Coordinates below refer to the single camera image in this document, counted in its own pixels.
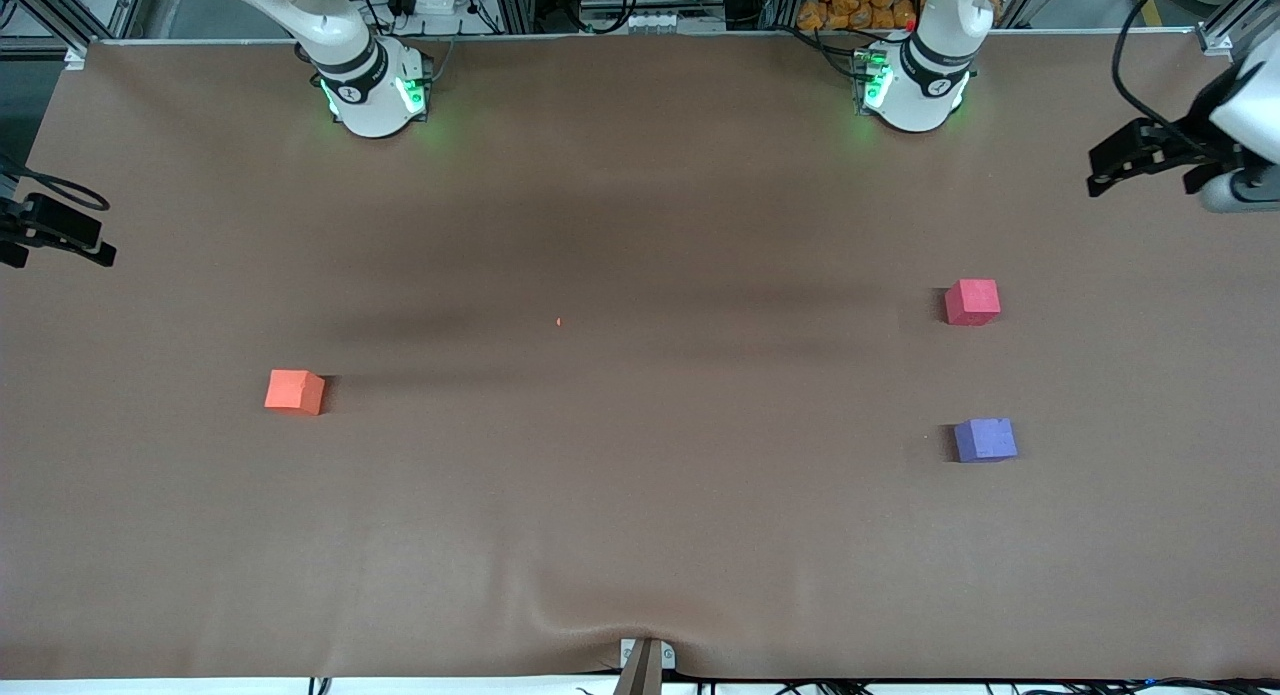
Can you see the orange foam block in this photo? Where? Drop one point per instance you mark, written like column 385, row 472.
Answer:
column 293, row 390

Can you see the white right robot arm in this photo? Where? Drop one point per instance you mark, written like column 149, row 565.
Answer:
column 365, row 90

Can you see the bag of orange items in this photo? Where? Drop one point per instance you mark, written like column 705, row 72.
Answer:
column 850, row 5

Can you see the brown table mat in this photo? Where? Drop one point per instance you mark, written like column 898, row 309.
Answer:
column 640, row 225

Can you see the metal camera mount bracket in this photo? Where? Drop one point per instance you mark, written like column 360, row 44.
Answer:
column 647, row 665

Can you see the purple foam block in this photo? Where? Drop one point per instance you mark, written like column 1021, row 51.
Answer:
column 985, row 440

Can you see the aluminium frame strut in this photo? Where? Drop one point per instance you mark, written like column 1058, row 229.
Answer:
column 75, row 55
column 1225, row 37

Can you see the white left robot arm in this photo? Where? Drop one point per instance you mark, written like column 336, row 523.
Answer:
column 925, row 85

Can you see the aluminium frame post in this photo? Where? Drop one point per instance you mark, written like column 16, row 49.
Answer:
column 512, row 5
column 782, row 3

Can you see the white terminal block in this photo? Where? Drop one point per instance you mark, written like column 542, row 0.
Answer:
column 655, row 22

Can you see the red foam block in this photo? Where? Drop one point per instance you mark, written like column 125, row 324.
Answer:
column 971, row 302

